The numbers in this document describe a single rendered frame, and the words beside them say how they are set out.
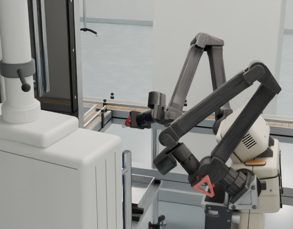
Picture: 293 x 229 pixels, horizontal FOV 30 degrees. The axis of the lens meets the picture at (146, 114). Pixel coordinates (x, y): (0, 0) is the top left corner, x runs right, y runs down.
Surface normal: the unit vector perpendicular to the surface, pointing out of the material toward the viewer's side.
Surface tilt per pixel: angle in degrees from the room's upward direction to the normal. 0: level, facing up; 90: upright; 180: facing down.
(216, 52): 64
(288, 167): 0
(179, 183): 90
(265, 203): 90
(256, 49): 90
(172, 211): 0
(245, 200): 90
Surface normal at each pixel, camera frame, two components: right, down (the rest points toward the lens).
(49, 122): 0.00, -0.94
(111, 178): 0.89, 0.16
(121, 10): -0.28, 0.33
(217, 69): 0.20, -0.28
